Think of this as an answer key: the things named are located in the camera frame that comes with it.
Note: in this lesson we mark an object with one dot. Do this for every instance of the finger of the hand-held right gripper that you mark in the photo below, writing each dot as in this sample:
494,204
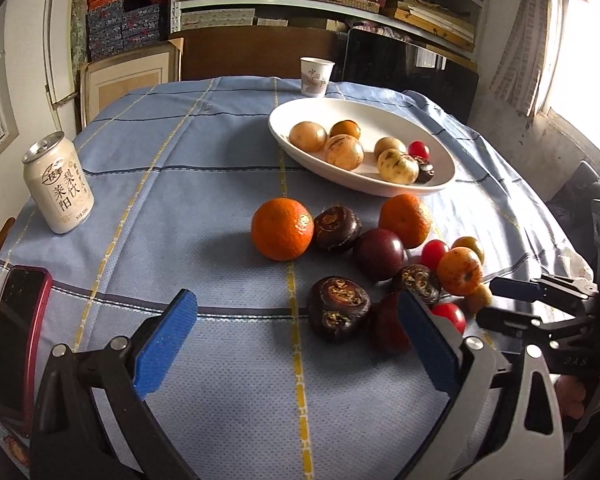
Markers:
510,321
515,290

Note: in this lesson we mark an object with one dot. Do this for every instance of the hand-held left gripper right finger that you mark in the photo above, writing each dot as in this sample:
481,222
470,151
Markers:
427,347

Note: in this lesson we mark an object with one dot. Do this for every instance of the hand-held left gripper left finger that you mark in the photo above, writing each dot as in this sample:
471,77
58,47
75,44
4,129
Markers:
165,345

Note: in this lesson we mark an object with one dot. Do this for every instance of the red cherry tomato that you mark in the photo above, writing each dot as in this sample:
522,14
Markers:
450,316
419,149
433,253

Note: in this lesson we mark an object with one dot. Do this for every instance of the dark purple plum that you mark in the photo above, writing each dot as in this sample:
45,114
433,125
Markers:
387,322
379,254

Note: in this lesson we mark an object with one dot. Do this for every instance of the small orange tomato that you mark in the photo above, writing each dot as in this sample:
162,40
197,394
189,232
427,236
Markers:
460,271

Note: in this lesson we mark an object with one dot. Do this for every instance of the yellow-green tomato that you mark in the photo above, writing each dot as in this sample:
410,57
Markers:
470,242

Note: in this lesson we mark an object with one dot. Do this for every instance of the orange tangerine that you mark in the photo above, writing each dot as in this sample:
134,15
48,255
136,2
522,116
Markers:
405,220
282,228

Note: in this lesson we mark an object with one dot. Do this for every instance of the yellow-orange tomato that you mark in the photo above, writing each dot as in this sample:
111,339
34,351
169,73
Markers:
344,128

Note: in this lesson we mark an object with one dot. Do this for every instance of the white plate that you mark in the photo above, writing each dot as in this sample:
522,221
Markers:
300,115

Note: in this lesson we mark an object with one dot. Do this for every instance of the person's right hand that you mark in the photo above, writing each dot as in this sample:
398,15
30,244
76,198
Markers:
572,400

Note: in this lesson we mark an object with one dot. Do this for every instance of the crumpled white tissue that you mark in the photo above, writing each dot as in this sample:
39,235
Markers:
577,262

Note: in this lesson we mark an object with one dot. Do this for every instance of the black bag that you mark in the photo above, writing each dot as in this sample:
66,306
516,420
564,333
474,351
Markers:
580,190

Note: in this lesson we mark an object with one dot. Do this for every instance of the red smartphone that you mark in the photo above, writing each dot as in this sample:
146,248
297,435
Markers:
15,350

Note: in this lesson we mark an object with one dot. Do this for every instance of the blue checked tablecloth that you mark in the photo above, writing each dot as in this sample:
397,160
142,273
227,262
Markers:
205,160

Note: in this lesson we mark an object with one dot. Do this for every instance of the white beverage can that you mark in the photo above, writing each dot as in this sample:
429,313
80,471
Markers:
57,185

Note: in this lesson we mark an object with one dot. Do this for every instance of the brick patterned curtain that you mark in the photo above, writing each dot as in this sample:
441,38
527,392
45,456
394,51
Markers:
522,45

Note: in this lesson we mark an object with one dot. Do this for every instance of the black panel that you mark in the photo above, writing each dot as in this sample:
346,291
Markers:
405,70

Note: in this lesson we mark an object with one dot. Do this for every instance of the white paper cup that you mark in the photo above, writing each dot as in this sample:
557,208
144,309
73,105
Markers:
316,77

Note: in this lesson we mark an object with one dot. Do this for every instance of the brown wooden board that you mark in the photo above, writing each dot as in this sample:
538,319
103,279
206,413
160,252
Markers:
255,57

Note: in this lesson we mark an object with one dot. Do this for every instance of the white leaning strip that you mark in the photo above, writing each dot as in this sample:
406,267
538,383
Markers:
52,45

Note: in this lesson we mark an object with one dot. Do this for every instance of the stack of blue patterned boxes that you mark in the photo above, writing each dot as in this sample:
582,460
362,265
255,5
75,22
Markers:
125,22

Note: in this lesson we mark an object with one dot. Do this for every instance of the white metal shelf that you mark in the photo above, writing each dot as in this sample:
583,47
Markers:
176,15

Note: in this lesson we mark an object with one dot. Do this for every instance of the green patterned roll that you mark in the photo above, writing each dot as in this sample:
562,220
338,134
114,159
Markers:
79,20

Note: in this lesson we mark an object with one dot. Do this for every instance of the wooden picture frame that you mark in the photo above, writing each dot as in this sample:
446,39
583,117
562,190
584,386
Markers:
125,82

